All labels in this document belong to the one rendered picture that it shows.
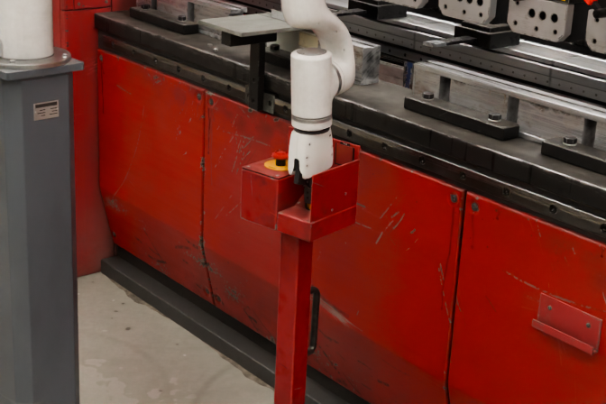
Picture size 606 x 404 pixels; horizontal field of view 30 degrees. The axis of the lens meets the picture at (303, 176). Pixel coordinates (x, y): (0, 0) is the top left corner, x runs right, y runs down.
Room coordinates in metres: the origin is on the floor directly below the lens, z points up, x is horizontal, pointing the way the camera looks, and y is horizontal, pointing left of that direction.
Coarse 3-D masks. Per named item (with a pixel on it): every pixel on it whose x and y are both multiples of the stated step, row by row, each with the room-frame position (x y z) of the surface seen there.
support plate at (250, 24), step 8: (232, 16) 2.86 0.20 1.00; (240, 16) 2.86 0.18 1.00; (248, 16) 2.87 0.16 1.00; (256, 16) 2.87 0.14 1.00; (264, 16) 2.88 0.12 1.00; (208, 24) 2.76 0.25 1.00; (216, 24) 2.74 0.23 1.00; (224, 24) 2.75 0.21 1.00; (232, 24) 2.75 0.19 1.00; (240, 24) 2.76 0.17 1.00; (248, 24) 2.76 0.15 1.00; (256, 24) 2.77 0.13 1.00; (264, 24) 2.77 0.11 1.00; (272, 24) 2.78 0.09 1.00; (280, 24) 2.78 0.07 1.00; (288, 24) 2.79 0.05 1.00; (232, 32) 2.69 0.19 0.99; (240, 32) 2.66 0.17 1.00; (248, 32) 2.67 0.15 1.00; (256, 32) 2.69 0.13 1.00; (264, 32) 2.70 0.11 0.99; (272, 32) 2.72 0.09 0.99
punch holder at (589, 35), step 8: (600, 0) 2.17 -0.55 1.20; (592, 8) 2.19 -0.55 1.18; (592, 16) 2.18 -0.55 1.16; (592, 24) 2.18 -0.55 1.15; (600, 24) 2.17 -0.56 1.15; (592, 32) 2.18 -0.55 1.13; (600, 32) 2.16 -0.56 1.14; (592, 40) 2.18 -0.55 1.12; (600, 40) 2.16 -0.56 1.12; (592, 48) 2.17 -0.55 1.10; (600, 48) 2.16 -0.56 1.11
